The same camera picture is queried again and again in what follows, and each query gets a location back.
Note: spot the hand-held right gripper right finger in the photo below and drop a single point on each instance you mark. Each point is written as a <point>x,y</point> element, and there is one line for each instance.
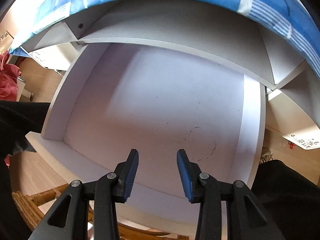
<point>183,175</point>

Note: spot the red cloth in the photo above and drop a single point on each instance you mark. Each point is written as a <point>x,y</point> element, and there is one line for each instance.
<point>7,80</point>

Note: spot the person's right leg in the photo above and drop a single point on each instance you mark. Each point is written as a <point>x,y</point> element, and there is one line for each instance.
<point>287,192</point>

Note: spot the white floral drawer front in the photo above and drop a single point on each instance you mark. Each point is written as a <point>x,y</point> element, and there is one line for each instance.
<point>305,142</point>
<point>52,57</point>

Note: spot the person's leg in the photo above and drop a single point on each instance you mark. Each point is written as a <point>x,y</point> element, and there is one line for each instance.
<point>287,192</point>
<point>15,120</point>

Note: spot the white stand with metal leg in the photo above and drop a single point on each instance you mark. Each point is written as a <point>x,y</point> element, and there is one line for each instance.
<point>23,90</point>

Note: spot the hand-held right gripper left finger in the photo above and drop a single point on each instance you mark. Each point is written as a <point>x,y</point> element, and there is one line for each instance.
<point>131,172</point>

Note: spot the small red ornament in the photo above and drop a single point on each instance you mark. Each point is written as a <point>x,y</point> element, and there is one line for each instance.
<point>291,145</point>

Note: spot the wicker chair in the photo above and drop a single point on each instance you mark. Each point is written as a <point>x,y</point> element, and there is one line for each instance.
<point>32,200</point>

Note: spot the beige floral picture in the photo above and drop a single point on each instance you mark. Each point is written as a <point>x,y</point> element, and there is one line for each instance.
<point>5,40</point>

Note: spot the person's left leg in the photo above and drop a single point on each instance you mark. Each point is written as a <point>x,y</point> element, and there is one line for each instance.
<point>15,120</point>

